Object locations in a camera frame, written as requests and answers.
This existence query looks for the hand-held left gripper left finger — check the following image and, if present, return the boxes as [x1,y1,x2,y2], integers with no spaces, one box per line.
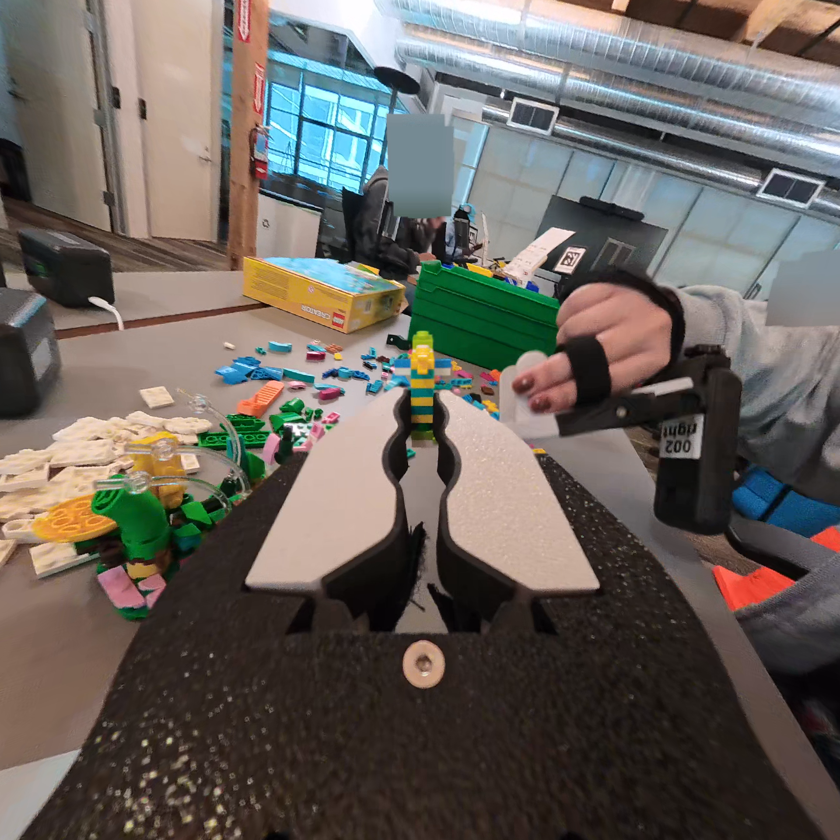
[245,388,405,599]

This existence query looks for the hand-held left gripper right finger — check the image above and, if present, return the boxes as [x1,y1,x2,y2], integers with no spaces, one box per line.
[436,392,601,599]

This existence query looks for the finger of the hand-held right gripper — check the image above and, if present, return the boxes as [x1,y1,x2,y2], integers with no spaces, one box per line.
[629,377,694,399]

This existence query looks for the striped toy brick tower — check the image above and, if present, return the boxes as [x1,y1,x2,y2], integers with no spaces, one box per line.
[382,330,463,447]

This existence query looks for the person's right forearm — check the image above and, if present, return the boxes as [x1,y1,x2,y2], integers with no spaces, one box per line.
[672,283,840,487]

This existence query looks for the person's right hand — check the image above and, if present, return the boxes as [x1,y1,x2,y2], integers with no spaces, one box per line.
[511,282,677,414]

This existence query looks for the blue object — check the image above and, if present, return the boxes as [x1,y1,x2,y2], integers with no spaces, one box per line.
[731,467,840,536]

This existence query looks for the black mesh chair armrest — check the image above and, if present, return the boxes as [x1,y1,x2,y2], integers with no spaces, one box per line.
[725,515,840,581]

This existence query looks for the orange object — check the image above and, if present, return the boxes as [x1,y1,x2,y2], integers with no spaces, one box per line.
[712,525,840,611]

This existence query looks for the orange long brick piece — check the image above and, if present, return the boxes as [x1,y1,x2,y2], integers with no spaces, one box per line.
[238,381,286,417]

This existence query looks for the scattered loose toy bricks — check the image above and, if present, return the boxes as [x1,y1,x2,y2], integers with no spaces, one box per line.
[213,338,546,473]

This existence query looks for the white paper board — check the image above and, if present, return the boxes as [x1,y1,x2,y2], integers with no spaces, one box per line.
[508,227,576,286]

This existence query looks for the person's grey hoodie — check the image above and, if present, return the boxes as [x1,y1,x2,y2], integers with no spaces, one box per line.
[735,577,840,677]

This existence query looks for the green brick tree model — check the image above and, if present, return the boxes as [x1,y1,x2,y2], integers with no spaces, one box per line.
[33,390,263,621]

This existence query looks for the green plastic storage bin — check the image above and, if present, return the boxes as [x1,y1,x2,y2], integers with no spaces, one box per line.
[408,260,562,371]

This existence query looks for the yellow toy box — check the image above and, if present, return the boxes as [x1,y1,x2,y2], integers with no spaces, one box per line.
[243,256,408,334]

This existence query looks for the pile of white plates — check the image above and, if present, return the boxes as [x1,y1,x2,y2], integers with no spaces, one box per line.
[0,387,214,578]

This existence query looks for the white recycling cabinet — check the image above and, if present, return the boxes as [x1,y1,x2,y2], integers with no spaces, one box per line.
[258,190,324,260]

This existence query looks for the black device box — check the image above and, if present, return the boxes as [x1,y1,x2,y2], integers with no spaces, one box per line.
[0,287,63,419]

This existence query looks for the black power station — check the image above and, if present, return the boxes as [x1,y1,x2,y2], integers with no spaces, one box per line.
[17,228,116,308]

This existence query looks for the large window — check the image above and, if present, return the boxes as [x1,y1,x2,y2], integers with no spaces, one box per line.
[266,79,411,198]

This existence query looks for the black floor lamp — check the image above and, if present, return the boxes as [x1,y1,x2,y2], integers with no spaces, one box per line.
[374,66,421,116]

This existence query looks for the white open door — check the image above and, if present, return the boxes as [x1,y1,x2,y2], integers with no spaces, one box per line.
[0,0,112,231]

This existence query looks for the black wall screen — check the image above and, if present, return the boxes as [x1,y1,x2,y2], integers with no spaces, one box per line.
[535,195,669,283]

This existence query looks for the silver air duct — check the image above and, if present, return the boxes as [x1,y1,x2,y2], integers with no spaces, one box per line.
[377,0,840,76]
[395,36,840,132]
[482,105,840,221]

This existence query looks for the duct vent grille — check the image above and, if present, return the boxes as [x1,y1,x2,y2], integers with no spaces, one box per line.
[756,168,826,210]
[507,97,560,135]

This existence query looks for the wooden post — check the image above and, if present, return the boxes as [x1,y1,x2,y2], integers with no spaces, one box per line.
[227,0,271,270]

